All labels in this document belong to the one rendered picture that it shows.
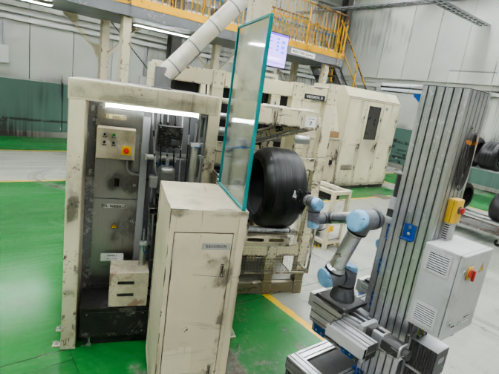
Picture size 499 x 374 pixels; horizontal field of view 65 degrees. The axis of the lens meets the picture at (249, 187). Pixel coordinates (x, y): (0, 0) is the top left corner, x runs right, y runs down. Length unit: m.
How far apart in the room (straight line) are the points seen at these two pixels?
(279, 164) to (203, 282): 1.04
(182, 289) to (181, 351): 0.37
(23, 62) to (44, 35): 0.84
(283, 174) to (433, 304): 1.20
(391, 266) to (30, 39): 10.33
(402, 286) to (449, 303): 0.29
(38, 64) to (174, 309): 9.86
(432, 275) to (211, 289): 1.16
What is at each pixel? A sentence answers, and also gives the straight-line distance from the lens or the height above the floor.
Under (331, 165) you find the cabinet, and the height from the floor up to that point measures 0.70.
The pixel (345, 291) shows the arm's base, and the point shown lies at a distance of 2.49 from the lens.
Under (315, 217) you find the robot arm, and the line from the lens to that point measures 2.43.
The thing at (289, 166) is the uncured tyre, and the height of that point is 1.40.
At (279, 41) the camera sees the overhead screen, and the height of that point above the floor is 2.75.
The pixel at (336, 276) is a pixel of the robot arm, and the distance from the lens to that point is 2.34.
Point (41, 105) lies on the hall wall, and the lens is 11.49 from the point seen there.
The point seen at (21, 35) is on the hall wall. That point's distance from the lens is 11.46.
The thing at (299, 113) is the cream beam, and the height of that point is 1.76.
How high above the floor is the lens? 1.86
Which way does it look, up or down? 13 degrees down
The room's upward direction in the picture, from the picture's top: 8 degrees clockwise
